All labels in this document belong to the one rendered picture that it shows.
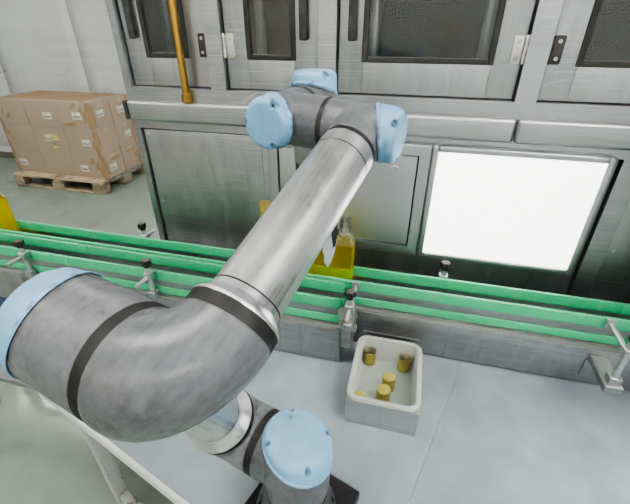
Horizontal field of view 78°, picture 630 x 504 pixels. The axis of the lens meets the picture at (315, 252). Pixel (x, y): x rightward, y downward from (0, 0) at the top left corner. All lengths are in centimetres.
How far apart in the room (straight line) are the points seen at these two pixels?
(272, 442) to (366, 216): 73
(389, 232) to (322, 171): 78
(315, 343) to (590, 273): 82
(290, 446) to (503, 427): 60
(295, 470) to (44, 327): 43
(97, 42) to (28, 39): 93
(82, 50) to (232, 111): 439
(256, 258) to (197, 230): 112
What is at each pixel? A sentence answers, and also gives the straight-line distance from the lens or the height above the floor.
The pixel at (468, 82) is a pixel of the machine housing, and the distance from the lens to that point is 113.
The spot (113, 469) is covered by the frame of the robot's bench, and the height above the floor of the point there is 33.
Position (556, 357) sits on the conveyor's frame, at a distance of 125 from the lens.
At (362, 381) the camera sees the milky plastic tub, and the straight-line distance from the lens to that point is 110.
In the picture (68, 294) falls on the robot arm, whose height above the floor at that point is 139.
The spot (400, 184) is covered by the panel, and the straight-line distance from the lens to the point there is 115.
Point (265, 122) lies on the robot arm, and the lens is 57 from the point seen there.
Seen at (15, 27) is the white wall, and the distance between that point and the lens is 611.
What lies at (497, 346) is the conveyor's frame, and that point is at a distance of 121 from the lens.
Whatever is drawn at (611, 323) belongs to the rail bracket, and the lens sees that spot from 122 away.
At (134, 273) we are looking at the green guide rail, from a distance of 130.
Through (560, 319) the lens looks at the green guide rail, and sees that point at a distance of 120.
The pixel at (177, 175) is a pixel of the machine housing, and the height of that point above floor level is 115.
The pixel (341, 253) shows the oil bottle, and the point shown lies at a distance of 109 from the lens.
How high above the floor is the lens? 160
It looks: 31 degrees down
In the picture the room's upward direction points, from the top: straight up
